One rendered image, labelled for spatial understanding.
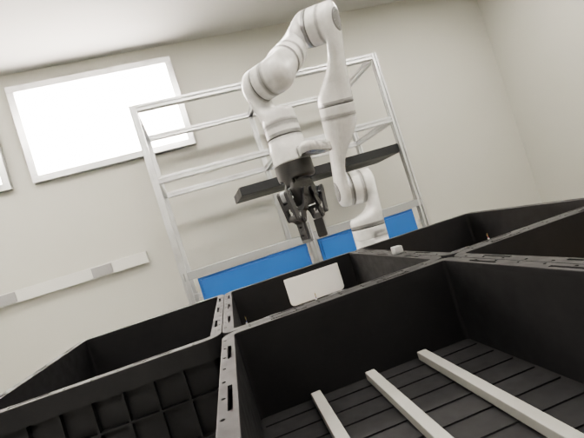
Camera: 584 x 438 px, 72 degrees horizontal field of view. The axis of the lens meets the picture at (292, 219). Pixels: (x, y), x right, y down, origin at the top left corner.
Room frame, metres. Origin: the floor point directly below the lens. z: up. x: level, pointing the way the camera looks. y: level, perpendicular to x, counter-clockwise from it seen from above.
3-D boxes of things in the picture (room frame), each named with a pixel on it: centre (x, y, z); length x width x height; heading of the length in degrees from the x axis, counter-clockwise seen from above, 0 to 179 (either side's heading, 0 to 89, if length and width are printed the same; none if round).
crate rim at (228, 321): (0.69, 0.00, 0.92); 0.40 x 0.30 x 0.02; 10
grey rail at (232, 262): (2.67, -0.07, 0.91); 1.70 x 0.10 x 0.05; 103
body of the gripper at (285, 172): (0.79, -0.03, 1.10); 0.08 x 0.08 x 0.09
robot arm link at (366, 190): (1.10, -0.20, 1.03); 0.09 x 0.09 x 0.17; 5
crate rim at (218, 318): (0.64, 0.30, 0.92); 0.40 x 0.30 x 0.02; 10
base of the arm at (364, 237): (1.10, -0.19, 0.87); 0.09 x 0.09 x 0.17; 7
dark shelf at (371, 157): (2.92, -0.27, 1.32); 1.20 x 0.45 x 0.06; 103
